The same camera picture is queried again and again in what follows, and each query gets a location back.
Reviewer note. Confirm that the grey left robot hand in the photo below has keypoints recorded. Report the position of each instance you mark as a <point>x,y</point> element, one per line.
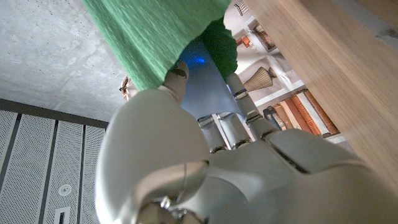
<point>248,180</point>

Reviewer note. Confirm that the gray paper roll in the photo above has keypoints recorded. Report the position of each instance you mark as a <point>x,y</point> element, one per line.
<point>206,90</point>

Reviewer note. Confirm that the green cloth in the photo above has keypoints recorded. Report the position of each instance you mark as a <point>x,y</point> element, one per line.
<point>155,37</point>

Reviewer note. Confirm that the printed bookshelf backdrop cloth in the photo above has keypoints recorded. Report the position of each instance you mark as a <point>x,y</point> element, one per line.
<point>280,93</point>

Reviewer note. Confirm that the grey perforated panel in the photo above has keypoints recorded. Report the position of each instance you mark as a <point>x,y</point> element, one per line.
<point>40,174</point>

